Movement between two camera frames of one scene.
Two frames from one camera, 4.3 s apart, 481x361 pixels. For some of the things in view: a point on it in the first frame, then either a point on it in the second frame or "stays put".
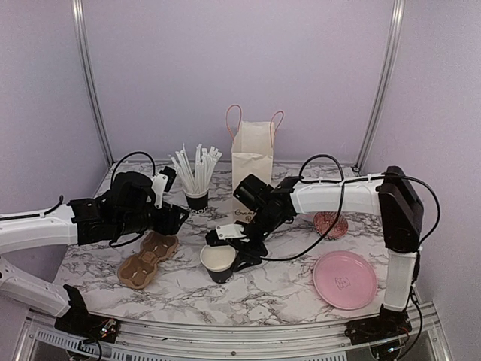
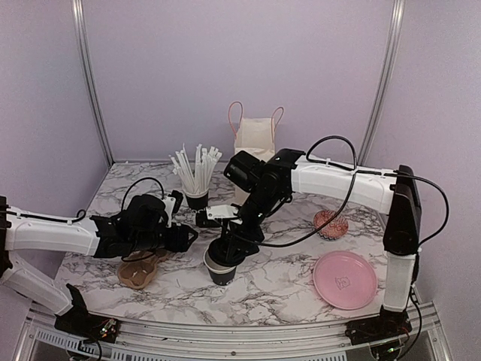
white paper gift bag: [252, 153] stays put
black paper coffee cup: [219, 260] stays put
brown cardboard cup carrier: [136, 271] stays put
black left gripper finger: [168, 219] -> [179, 238]
